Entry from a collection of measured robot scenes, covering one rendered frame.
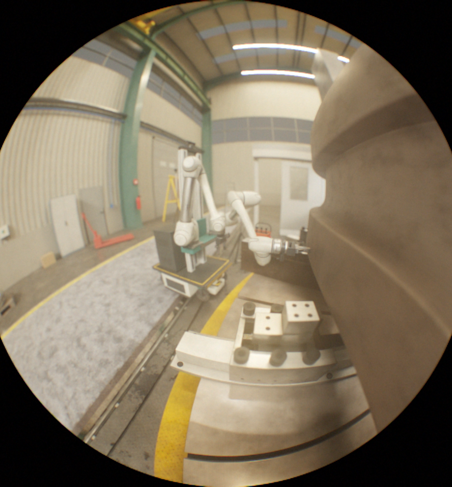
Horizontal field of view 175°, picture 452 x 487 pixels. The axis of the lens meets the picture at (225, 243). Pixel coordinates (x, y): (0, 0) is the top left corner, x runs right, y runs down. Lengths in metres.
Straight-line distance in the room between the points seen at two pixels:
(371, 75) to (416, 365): 0.62
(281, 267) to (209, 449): 1.63
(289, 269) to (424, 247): 1.37
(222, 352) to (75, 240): 5.67
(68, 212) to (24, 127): 3.95
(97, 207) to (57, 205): 2.02
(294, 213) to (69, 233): 7.28
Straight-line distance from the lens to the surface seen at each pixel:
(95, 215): 6.84
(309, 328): 0.61
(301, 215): 4.65
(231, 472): 0.98
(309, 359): 0.63
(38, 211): 6.27
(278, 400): 0.97
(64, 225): 5.84
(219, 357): 0.87
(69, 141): 7.09
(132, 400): 1.43
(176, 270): 1.86
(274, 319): 0.65
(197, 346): 0.91
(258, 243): 0.91
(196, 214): 1.83
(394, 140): 0.61
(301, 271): 1.60
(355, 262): 0.49
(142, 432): 1.38
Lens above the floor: 1.24
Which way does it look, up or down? 20 degrees down
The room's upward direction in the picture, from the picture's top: 1 degrees counter-clockwise
